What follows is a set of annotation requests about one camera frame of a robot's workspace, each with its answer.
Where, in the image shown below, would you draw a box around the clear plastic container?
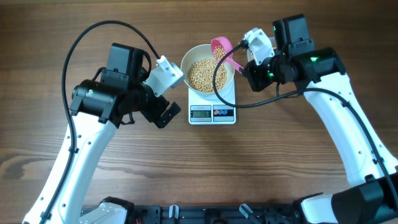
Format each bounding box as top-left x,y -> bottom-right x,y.
246,37 -> 275,65

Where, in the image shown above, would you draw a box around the pink plastic scoop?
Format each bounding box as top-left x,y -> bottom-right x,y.
211,36 -> 243,73

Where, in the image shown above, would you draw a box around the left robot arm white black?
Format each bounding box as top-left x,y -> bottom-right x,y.
23,43 -> 184,223

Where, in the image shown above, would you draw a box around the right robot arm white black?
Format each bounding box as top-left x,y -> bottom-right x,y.
243,14 -> 397,223

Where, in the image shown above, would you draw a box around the white digital kitchen scale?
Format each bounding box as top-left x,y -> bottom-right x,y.
188,88 -> 237,125

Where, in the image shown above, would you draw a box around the soybeans in bowl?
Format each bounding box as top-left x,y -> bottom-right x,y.
188,59 -> 227,93

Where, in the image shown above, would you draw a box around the soybeans in scoop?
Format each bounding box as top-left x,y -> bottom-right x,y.
213,45 -> 226,60

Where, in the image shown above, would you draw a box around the white bowl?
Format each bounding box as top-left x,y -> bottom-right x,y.
180,44 -> 235,99

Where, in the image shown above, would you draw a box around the black aluminium frame rail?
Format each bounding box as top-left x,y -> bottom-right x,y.
80,203 -> 302,224

